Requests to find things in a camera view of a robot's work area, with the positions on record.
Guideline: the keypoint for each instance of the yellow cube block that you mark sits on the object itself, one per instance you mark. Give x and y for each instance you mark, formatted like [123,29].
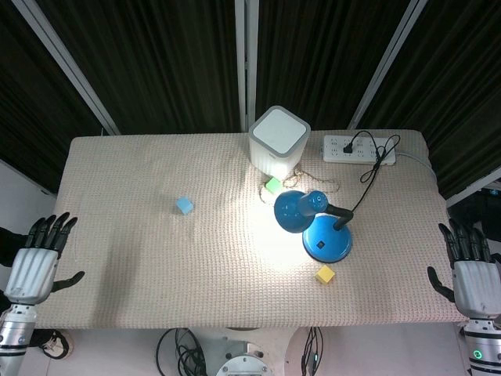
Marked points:
[325,274]

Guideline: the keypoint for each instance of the white square box container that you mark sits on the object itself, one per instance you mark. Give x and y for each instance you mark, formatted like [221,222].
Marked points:
[278,143]

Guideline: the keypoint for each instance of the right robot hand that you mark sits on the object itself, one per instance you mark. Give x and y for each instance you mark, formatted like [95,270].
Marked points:
[473,274]

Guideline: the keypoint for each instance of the white power strip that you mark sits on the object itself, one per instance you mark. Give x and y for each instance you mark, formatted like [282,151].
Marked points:
[352,149]

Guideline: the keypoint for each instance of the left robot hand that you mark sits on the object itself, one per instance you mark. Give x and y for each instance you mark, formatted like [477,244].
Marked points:
[33,270]

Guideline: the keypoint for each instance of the light blue cube block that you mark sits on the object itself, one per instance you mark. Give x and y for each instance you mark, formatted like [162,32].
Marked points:
[184,205]

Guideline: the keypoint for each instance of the robot base column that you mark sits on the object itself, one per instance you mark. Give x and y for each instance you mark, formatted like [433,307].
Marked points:
[244,356]

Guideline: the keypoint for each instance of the beige waffle tablecloth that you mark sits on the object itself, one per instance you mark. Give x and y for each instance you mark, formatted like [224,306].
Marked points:
[156,254]

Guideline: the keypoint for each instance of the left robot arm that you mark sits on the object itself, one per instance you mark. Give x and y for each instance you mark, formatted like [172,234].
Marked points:
[13,333]

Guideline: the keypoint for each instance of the green cube block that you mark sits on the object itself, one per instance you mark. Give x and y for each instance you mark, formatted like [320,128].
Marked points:
[273,184]

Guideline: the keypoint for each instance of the blue desk lamp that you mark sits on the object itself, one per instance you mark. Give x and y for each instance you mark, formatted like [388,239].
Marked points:
[313,225]

